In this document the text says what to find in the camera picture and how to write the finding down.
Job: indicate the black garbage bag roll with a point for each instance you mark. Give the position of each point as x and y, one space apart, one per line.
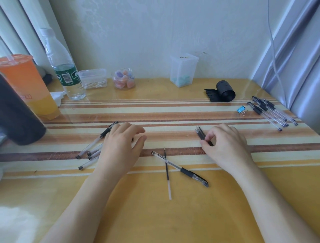
225 91

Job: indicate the person's right hand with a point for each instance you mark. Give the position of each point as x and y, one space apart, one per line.
227 147

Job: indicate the person's left hand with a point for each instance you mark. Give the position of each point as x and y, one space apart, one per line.
117 150

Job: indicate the black cylindrical object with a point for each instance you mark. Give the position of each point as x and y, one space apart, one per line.
17 117

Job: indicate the tall clear plastic container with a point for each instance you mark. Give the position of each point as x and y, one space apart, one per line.
183 70

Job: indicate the blue binder clip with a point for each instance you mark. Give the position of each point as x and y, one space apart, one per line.
241 110

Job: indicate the white-ended black pen refill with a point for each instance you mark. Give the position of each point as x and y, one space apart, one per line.
167 175

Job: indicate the white crumpled tissue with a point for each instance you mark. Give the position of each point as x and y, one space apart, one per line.
57 98

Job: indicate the small jar of colourful erasers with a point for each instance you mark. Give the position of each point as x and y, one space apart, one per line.
123 79

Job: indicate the person's right forearm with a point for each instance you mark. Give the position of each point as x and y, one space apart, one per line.
270 202

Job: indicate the dark grey object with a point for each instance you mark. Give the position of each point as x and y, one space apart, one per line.
46 76

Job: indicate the pile of capped clear pens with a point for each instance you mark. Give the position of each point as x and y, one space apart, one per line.
271 112

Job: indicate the pale grey curtain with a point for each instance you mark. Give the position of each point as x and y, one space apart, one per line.
27 25

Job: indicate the person's left forearm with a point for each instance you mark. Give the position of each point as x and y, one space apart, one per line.
82 210

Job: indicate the clear gel pen black cap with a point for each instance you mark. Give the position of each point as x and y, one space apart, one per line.
180 169
96 141
93 155
87 164
94 149

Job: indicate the shiny lilac curtain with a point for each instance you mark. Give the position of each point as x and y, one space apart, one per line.
297 55

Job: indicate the person's left thumb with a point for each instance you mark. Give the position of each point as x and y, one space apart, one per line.
140 144

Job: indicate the orange drink plastic cup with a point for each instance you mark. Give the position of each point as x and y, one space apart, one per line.
30 85

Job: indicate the person's right thumb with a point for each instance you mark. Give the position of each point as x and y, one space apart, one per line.
207 148

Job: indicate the clear water bottle green label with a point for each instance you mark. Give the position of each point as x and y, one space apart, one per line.
65 72

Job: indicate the clear box of cotton swabs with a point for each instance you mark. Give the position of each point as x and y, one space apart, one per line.
93 78

